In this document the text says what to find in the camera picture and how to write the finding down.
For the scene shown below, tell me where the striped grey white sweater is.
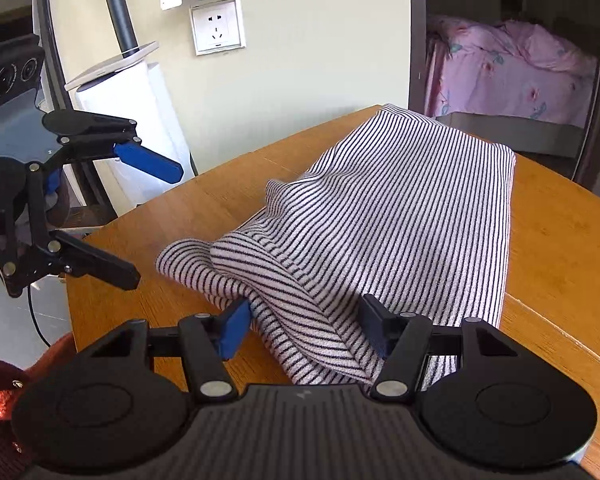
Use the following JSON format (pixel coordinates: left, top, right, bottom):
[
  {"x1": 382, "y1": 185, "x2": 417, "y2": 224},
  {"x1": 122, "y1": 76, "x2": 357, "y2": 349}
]
[{"x1": 156, "y1": 105, "x2": 516, "y2": 385}]

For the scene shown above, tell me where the white paper towel roll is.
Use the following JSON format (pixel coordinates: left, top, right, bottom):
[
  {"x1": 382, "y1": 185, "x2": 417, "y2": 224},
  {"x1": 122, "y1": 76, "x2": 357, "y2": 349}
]
[{"x1": 65, "y1": 41, "x2": 196, "y2": 214}]

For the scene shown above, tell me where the red knit sleeve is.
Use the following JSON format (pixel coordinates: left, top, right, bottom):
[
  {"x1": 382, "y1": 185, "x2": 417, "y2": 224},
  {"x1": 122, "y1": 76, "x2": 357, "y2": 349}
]
[{"x1": 0, "y1": 333, "x2": 76, "y2": 479}]

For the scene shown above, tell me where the pink floral bed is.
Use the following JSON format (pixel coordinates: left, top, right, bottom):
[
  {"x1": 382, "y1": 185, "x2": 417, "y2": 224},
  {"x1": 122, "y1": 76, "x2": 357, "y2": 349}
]
[{"x1": 424, "y1": 15, "x2": 597, "y2": 128}]

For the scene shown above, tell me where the white wall socket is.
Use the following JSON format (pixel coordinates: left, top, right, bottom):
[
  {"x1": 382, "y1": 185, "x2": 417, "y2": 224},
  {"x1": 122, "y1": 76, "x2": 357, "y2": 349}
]
[{"x1": 160, "y1": 0, "x2": 247, "y2": 55}]

